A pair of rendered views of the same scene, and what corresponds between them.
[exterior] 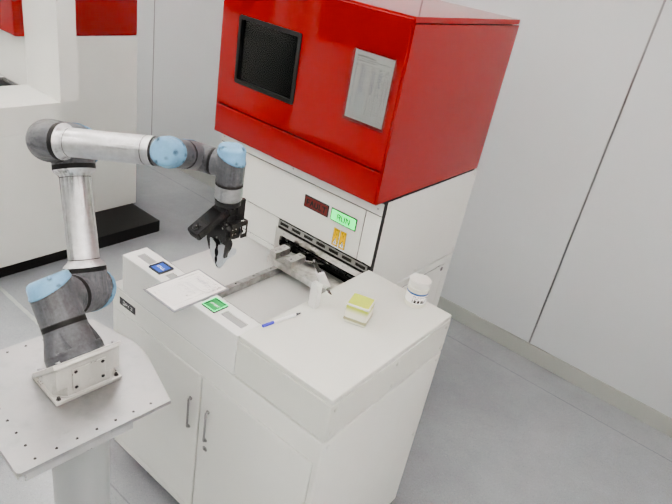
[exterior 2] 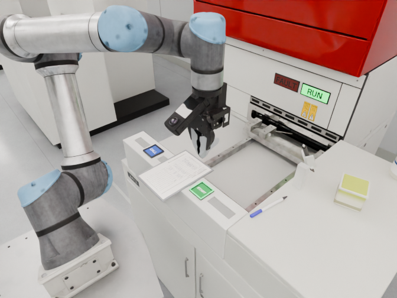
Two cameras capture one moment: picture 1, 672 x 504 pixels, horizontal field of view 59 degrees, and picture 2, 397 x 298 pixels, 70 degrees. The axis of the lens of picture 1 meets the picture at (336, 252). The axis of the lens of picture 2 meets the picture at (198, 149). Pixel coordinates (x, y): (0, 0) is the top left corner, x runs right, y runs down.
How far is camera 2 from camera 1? 0.98 m
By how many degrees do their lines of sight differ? 16
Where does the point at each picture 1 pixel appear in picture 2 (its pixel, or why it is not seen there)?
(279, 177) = (250, 60)
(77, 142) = (28, 33)
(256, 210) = (231, 90)
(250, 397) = (241, 284)
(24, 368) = (36, 257)
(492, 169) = not seen: outside the picture
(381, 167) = (371, 33)
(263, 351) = (255, 252)
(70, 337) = (58, 242)
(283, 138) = (254, 21)
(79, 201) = (63, 100)
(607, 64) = not seen: outside the picture
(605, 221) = not seen: outside the picture
